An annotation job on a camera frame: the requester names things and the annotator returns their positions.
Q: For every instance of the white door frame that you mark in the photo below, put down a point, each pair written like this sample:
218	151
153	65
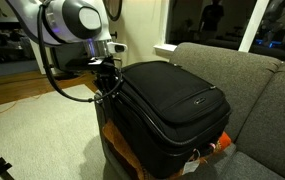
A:
37	56

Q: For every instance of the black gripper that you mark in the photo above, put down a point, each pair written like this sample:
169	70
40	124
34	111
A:
103	66

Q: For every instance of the grey fabric sofa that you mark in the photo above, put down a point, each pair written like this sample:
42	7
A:
255	100

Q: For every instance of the white luggage tag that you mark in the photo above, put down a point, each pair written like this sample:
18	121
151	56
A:
191	166

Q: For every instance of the small silver pocket zipper pull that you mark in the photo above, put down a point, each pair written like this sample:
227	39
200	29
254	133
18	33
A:
212	87

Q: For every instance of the black fabric wheeled suitcase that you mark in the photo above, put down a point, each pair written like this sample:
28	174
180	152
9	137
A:
168	90

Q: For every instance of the black bar camera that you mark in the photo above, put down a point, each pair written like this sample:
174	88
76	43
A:
2	25

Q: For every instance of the white framed window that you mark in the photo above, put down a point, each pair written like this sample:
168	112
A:
252	26

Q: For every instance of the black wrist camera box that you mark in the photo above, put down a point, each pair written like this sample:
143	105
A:
77	64

